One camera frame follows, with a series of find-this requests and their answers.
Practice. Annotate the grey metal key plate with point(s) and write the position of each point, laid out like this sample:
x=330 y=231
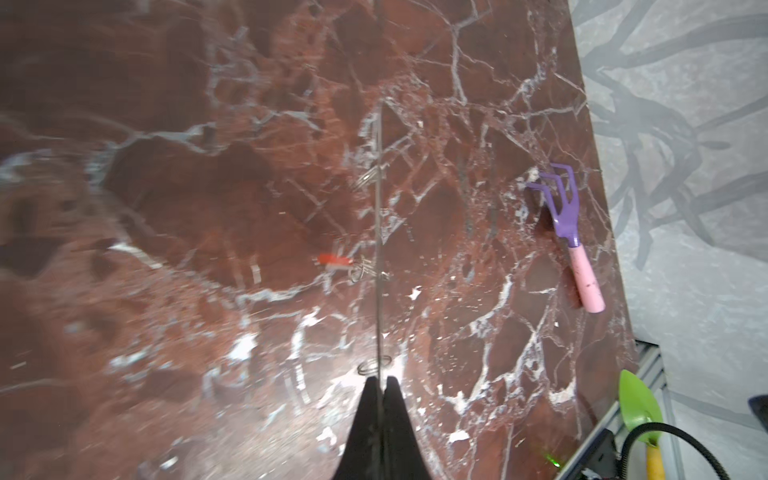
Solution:
x=378 y=244

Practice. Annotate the purple pink toy rake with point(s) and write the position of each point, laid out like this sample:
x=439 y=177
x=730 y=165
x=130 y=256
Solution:
x=565 y=221

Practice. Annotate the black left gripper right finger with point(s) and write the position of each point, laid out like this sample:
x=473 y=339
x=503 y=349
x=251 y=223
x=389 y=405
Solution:
x=401 y=456

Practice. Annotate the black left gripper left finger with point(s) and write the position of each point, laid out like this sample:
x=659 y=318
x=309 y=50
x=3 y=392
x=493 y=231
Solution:
x=360 y=460

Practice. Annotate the small red tag key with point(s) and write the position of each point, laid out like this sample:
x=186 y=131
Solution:
x=334 y=261

